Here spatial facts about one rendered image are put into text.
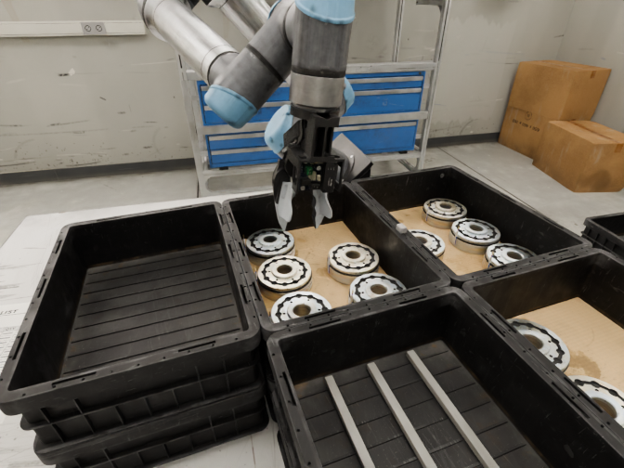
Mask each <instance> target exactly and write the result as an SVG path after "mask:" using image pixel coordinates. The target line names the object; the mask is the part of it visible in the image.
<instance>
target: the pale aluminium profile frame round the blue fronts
mask: <svg viewBox="0 0 624 468"><path fill-rule="evenodd" d="M451 1H452V0H443V4H442V9H441V15H440V21H439V26H438V33H437V38H436V44H435V54H434V60H433V62H435V69H434V70H432V72H431V78H430V84H424V85H423V88H429V89H428V95H427V100H426V106H425V111H414V112H400V113H386V114H372V115H358V116H344V117H341V118H340V122H339V125H343V124H368V123H380V122H393V121H407V120H420V119H423V124H422V133H421V134H416V138H420V139H421V140H420V146H419V147H417V146H416V145H414V150H412V151H406V150H403V151H399V152H396V151H392V152H388V153H387V152H382V154H375V155H366V156H368V157H369V158H370V159H371V161H372V162H378V161H389V160H397V161H399V162H400V163H401V164H402V165H403V166H405V167H406V168H407V169H408V170H409V171H414V170H421V169H423V162H424V156H425V151H426V145H427V140H428V135H429V129H430V123H431V119H432V113H433V107H434V102H435V97H436V87H437V81H438V76H439V71H440V65H441V59H442V55H443V49H444V44H445V38H446V33H447V27H448V22H449V12H450V7H451ZM404 5H405V0H398V2H397V12H396V27H395V37H394V45H393V54H392V62H398V53H399V45H400V37H401V29H402V20H403V13H404ZM175 56H176V62H177V67H178V72H179V77H180V83H181V87H182V93H183V98H184V103H185V108H186V114H187V118H188V128H189V133H190V138H191V144H192V148H193V154H194V159H195V164H196V169H197V175H198V179H199V185H200V190H201V197H202V198H204V197H213V196H223V195H231V194H241V193H249V192H258V191H267V190H273V188H272V186H263V187H253V188H235V189H226V190H218V191H212V190H209V189H208V178H210V177H212V176H231V175H241V174H250V173H261V172H271V171H274V170H275V168H276V166H277V163H273V164H262V165H252V166H242V167H231V168H228V166H226V167H219V169H211V170H208V164H210V163H209V157H208V151H206V149H207V145H206V140H203V135H212V134H225V133H238V132H251V131H263V130H266V129H267V125H268V123H269V122H259V123H247V124H246V125H244V126H243V127H242V128H240V129H236V128H233V127H231V126H230V125H229V124H219V125H205V126H202V124H201V118H200V113H199V107H198V101H197V100H200V99H199V95H197V96H196V89H195V84H194V80H189V81H188V80H187V75H186V69H187V70H192V68H191V67H190V66H189V65H188V64H187V62H186V61H185V60H183V59H182V58H181V57H180V56H179V54H178V53H177V52H176V51H175ZM438 62H439V64H438V70H437V63H438ZM185 63H186V66H185ZM182 72H183V74H184V80H185V81H183V77H182ZM189 90H190V92H189ZM191 101H192V104H191ZM192 107H193V109H192ZM193 112H194V114H193ZM194 118H195V120H194ZM195 124H196V125H195ZM198 139H199V142H198ZM408 158H417V163H416V166H414V165H413V164H412V163H410V162H409V161H408V160H406V159H408Z"/></svg>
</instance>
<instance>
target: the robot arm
mask: <svg viewBox="0 0 624 468"><path fill-rule="evenodd" d="M202 1H203V3H204V4H205V5H207V6H208V7H217V8H219V9H220V10H221V11H222V12H223V13H224V14H225V15H226V16H227V18H228V19H229V20H230V21H231V22H232V23H233V24H234V25H235V26H236V27H237V28H238V29H239V31H240V32H241V33H242V34H243V35H244V36H245V37H246V38H247V39H248V40H249V41H250V42H249V43H248V44H247V45H246V47H244V48H243V49H242V51H241V52H240V53H239V52H238V51H237V50H236V49H235V48H233V47H232V46H231V45H230V44H229V43H228V42H227V41H225V40H224V39H223V38H222V37H221V36H220V35H219V34H218V33H216V32H215V31H214V30H213V29H212V28H211V27H210V26H208V25H207V24H206V23H205V22H204V21H203V20H202V19H200V18H199V17H198V16H197V15H196V14H195V13H194V12H193V11H192V9H193V8H194V7H195V6H196V5H197V4H198V3H199V2H200V0H136V2H137V7H138V11H139V14H140V16H141V18H142V20H143V22H144V24H145V25H146V26H147V28H148V29H149V30H150V31H151V33H152V34H153V35H155V36H156V37H157V38H159V39H160V40H162V41H164V42H167V43H168V44H169V45H170V46H171V47H172V48H173V49H174V50H175V51H176V52H177V53H178V54H179V56H180V57H181V58H182V59H183V60H185V61H186V62H187V64H188V65H189V66H190V67H191V68H192V69H193V70H194V71H195V72H196V73H197V74H198V75H199V76H200V77H201V78H202V79H203V81H204V82H205V83H207V85H208V86H209V90H208V92H207V93H206V94H205V96H204V100H205V103H206V104H207V105H208V106H209V108H210V109H211V110H212V111H213V112H214V113H216V114H217V115H218V116H219V117H220V118H221V119H222V120H223V121H225V122H226V123H227V124H229V125H230V126H231V127H233V128H236V129H240V128H242V127H243V126H244V125H246V124H247V123H248V122H249V121H250V120H251V119H252V118H253V117H254V116H255V115H256V114H257V112H258V111H259V109H260V108H261V107H262V106H263V105H264V104H265V103H266V101H267V100H268V99H269V98H270V97H271V96H272V94H273V93H274V92H275V91H276V90H277V89H278V88H279V86H280V85H281V84H282V83H283V82H284V81H286V82H287V83H288V84H289V85H290V95H289V100H290V101H291V106H290V105H284V106H282V107H281V108H280V109H279V110H277V112H276V113H275V114H274V115H273V117H272V118H271V120H270V122H269V123H268V125H267V127H266V131H265V142H266V144H267V145H268V146H269V147H270V148H271V149H272V150H273V152H274V153H276V154H278V155H279V156H280V157H281V159H278V164H277V166H276V168H275V170H274V173H273V176H272V188H273V195H274V201H275V206H276V212H277V217H278V220H279V224H280V226H281V228H282V230H283V231H286V228H287V225H288V222H290V221H291V219H292V215H293V208H292V199H293V197H294V196H295V193H296V194H298V190H306V189H310V192H311V194H312V195H313V201H312V207H313V213H312V219H313V223H314V228H318V227H319V225H320V223H321V222H322V220H323V217H324V216H326V217H328V218H330V219H331V218H332V208H331V207H330V204H329V192H333V190H334V188H336V190H337V191H338V192H340V191H341V185H342V178H343V176H344V174H345V171H346V169H347V166H348V158H347V156H346V155H345V154H344V153H343V152H342V151H340V150H338V149H336V148H334V147H332V138H333V131H334V127H339V122H340V118H341V117H342V116H343V115H344V114H345V113H346V112H347V110H348V109H349V108H350V106H351V105H352V104H353V103H354V100H355V94H354V91H353V88H352V86H351V85H350V83H349V82H348V81H347V79H346V78H345V71H346V65H347V59H348V52H349V45H350V38H351V31H352V25H353V20H354V18H355V10H354V8H355V0H279V1H278V2H277V3H275V4H274V5H273V7H272V8H270V6H269V5H268V4H267V3H266V1H265V0H202ZM291 177H292V182H291Z"/></svg>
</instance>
